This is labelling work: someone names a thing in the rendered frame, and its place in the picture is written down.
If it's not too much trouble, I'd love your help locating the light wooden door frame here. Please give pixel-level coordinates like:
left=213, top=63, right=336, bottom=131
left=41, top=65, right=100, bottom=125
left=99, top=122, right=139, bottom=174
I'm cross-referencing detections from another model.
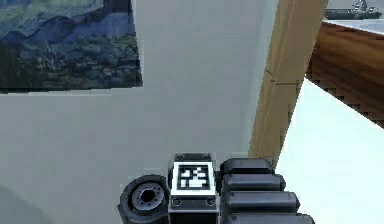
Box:
left=248, top=0, right=330, bottom=168

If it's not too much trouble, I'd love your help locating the blue landscape wall painting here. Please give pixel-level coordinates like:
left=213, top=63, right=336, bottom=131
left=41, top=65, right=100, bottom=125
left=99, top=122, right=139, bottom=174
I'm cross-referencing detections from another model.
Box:
left=0, top=0, right=144, bottom=91

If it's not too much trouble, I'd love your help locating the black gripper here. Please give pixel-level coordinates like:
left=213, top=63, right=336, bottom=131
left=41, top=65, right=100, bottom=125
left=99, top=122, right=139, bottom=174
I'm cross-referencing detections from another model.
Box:
left=117, top=174, right=171, bottom=224

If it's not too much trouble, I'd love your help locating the brown wooden counter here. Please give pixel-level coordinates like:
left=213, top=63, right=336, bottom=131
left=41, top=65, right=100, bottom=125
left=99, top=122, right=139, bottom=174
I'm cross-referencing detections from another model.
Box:
left=305, top=18, right=384, bottom=129

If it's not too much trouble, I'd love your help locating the dark grey sink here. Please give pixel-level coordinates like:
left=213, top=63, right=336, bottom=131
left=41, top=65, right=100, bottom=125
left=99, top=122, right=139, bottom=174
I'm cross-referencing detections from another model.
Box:
left=325, top=0, right=383, bottom=21

